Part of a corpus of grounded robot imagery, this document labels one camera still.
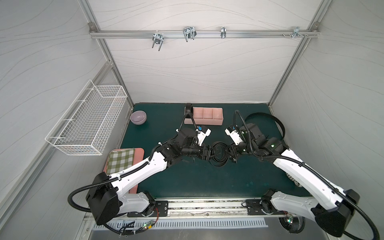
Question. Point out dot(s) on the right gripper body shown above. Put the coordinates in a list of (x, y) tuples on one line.
[(233, 150)]

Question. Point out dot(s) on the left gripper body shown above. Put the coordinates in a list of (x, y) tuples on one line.
[(205, 151)]

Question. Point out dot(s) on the long black belt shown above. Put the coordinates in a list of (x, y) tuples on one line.
[(189, 111)]

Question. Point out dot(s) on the pink divided storage box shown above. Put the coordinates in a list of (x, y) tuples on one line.
[(208, 116)]

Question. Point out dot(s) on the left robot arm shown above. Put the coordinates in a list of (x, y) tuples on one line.
[(108, 196)]

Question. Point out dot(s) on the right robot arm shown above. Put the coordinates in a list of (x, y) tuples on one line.
[(329, 205)]

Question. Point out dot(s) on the pink tray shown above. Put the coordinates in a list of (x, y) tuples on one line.
[(139, 155)]

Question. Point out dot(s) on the purple bowl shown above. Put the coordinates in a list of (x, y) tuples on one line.
[(138, 117)]

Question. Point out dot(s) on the white ribbed cup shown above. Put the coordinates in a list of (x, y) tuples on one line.
[(294, 181)]

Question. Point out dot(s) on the green checked cloth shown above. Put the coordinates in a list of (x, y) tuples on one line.
[(119, 160)]

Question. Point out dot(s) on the metal hook clamp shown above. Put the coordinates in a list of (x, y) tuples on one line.
[(158, 39), (296, 34), (189, 33), (223, 32)]

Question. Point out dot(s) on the white vent strip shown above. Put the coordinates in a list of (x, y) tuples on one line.
[(175, 224)]

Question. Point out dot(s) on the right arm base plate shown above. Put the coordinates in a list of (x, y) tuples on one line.
[(258, 207)]

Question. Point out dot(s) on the front aluminium frame rail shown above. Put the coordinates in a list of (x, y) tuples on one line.
[(204, 207)]

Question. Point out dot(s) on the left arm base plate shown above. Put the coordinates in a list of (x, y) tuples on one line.
[(157, 208)]

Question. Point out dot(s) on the white wire basket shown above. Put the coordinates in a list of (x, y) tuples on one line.
[(85, 127)]

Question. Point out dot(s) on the horizontal aluminium rail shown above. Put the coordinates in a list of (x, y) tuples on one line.
[(201, 34)]

